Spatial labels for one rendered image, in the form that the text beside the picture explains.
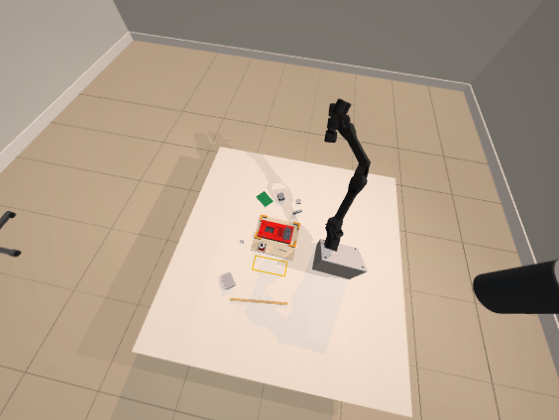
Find green flat square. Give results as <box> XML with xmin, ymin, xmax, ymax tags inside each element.
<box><xmin>256</xmin><ymin>191</ymin><xmax>274</xmax><ymax>207</ymax></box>

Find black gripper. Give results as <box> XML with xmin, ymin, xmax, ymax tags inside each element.
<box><xmin>324</xmin><ymin>103</ymin><xmax>337</xmax><ymax>143</ymax></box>

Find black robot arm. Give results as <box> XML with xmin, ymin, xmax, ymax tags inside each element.
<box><xmin>324</xmin><ymin>98</ymin><xmax>371</xmax><ymax>252</ymax></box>

